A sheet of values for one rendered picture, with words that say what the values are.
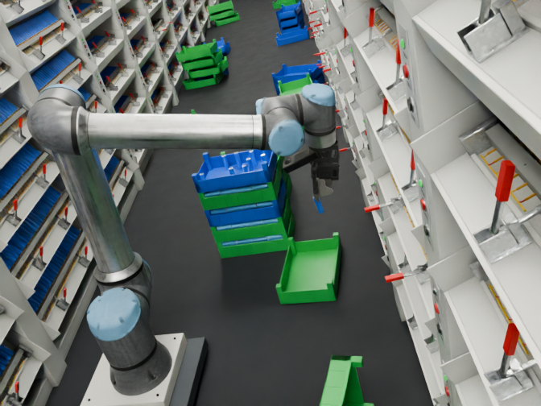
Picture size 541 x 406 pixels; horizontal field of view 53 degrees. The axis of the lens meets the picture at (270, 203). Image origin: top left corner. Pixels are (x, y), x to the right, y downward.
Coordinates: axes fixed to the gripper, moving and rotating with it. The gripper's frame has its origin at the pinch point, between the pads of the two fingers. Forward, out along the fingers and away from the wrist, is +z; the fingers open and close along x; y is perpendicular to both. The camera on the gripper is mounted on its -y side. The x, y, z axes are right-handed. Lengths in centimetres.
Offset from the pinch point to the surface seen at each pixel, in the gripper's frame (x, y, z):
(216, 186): 31, -39, 18
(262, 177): 30.3, -20.4, 14.1
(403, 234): -42, 21, -22
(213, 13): 535, -133, 124
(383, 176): -15.6, 18.8, -18.2
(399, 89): -54, 16, -64
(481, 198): -88, 20, -68
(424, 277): -59, 22, -26
